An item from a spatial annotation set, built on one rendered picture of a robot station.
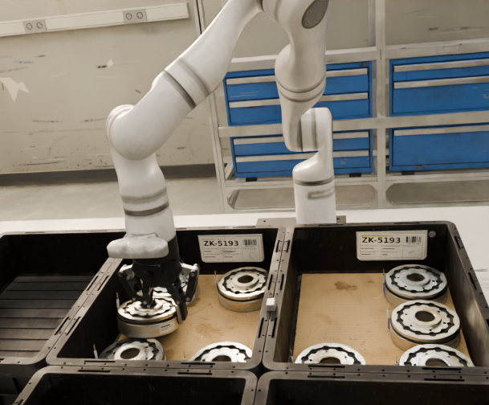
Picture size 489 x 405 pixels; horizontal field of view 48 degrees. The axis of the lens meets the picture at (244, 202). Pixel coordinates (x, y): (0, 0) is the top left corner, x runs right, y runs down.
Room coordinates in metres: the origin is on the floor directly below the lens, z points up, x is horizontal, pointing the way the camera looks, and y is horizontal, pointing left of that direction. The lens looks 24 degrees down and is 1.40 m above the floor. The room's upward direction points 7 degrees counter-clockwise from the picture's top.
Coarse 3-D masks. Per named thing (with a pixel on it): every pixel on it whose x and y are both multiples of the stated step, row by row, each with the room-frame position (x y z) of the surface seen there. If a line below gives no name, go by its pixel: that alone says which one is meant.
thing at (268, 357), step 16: (304, 224) 0.93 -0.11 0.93; (320, 224) 0.92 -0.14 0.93; (336, 224) 0.91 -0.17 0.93; (352, 224) 0.90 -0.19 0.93; (368, 224) 0.90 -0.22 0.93; (384, 224) 0.89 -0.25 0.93; (400, 224) 0.88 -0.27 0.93; (416, 224) 0.88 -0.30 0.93; (432, 224) 0.87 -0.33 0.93; (448, 224) 0.86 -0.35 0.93; (288, 240) 0.87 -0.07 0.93; (288, 256) 0.82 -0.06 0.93; (464, 256) 0.75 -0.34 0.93; (464, 272) 0.71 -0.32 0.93; (480, 288) 0.66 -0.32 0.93; (480, 304) 0.63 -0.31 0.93; (272, 320) 0.65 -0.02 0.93; (272, 336) 0.63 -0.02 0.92; (272, 352) 0.58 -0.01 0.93; (272, 368) 0.55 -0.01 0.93; (288, 368) 0.54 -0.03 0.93; (304, 368) 0.54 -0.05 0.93; (320, 368) 0.54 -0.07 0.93; (336, 368) 0.53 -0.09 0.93; (352, 368) 0.53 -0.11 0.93; (368, 368) 0.53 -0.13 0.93; (384, 368) 0.52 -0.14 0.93; (400, 368) 0.52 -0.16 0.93; (416, 368) 0.52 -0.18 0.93; (432, 368) 0.51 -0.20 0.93; (448, 368) 0.51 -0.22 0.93; (464, 368) 0.51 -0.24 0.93; (480, 368) 0.50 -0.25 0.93
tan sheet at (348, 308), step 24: (312, 288) 0.86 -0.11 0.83; (336, 288) 0.85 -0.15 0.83; (360, 288) 0.84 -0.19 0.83; (312, 312) 0.79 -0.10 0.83; (336, 312) 0.78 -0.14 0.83; (360, 312) 0.77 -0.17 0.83; (384, 312) 0.77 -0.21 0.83; (312, 336) 0.73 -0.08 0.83; (336, 336) 0.72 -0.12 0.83; (360, 336) 0.71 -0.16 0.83; (384, 336) 0.71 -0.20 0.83; (384, 360) 0.65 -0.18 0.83
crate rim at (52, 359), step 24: (120, 264) 0.86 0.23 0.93; (96, 288) 0.79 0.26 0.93; (264, 312) 0.67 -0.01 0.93; (72, 336) 0.67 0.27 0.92; (264, 336) 0.61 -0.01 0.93; (48, 360) 0.61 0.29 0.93; (72, 360) 0.61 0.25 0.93; (96, 360) 0.60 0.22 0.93; (120, 360) 0.60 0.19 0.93; (144, 360) 0.59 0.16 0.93; (168, 360) 0.59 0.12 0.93
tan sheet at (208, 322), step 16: (208, 288) 0.90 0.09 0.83; (192, 304) 0.86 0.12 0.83; (208, 304) 0.85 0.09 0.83; (192, 320) 0.81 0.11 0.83; (208, 320) 0.80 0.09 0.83; (224, 320) 0.80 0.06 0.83; (240, 320) 0.79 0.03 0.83; (256, 320) 0.79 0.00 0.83; (160, 336) 0.77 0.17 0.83; (176, 336) 0.77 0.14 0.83; (192, 336) 0.76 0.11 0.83; (208, 336) 0.76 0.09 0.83; (224, 336) 0.75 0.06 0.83; (240, 336) 0.75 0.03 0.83; (176, 352) 0.73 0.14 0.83; (192, 352) 0.72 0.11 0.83
